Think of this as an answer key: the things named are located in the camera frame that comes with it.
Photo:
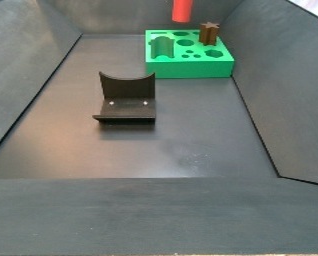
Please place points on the red oval cylinder peg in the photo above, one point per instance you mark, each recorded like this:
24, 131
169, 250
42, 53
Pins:
182, 8

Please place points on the brown star-shaped peg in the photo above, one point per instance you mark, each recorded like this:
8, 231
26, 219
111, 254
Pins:
209, 32

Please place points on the black curved stand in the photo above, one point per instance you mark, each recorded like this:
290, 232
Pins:
129, 98

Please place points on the green shape sorting board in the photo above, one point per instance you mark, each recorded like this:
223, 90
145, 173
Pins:
175, 55

